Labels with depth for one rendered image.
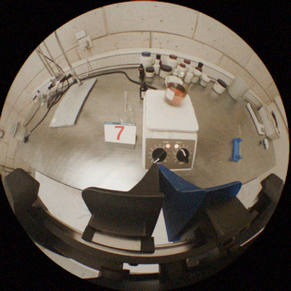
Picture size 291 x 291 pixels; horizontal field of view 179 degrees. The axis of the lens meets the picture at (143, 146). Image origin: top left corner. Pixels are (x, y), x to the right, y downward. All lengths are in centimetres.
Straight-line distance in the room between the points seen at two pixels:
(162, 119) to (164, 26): 53
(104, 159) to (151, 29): 64
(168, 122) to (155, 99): 7
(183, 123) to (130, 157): 16
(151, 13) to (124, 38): 21
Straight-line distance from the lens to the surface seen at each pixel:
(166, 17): 62
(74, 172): 33
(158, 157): 19
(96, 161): 29
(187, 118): 22
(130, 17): 62
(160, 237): 32
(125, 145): 26
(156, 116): 20
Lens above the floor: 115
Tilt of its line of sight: 73 degrees down
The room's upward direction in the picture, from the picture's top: 1 degrees counter-clockwise
